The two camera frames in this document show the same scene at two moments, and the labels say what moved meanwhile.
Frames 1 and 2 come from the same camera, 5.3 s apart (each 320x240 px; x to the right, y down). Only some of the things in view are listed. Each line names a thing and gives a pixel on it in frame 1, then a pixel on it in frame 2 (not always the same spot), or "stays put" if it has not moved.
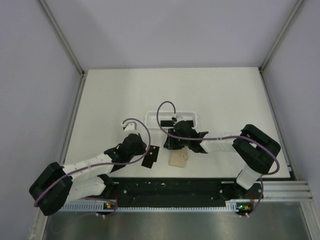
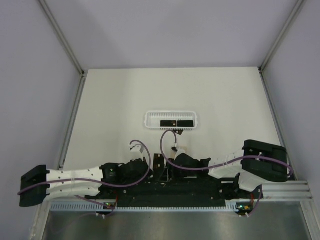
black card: x=167 y=123 stays put
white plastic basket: x=151 y=118 stays put
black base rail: x=178 y=192 stays put
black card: x=190 y=123 stays put
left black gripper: x=142 y=148 to x=139 y=177
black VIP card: x=152 y=153 to x=158 y=165
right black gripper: x=170 y=144 to x=175 y=176
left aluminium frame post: x=63 y=35 stays put
